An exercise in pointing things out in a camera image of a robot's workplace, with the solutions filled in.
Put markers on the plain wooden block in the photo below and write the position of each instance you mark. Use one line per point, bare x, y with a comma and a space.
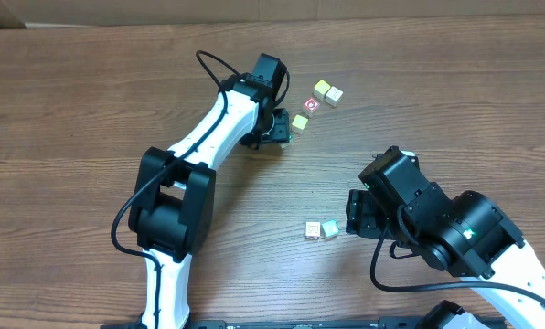
333, 96

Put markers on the red C wooden block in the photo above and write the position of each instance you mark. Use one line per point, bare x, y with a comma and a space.
310, 107

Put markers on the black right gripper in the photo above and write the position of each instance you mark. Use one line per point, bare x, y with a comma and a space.
357, 215

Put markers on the white red patterned wooden block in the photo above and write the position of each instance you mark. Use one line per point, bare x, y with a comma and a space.
312, 230

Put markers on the green F wooden block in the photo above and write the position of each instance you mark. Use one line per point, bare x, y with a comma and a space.
330, 229

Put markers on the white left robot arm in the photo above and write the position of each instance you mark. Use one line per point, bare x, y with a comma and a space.
172, 206

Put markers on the yellow wooden block middle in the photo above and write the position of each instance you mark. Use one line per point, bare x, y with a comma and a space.
299, 123

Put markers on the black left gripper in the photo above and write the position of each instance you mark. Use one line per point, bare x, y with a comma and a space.
279, 129

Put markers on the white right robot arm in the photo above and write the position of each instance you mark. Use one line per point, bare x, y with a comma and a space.
468, 236

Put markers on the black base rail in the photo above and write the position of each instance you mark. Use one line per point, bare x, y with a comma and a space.
386, 322

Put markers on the yellow wooden block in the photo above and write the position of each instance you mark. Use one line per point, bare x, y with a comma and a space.
299, 123
321, 89

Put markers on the yellow wooden block top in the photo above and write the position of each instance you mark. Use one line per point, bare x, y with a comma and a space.
321, 89

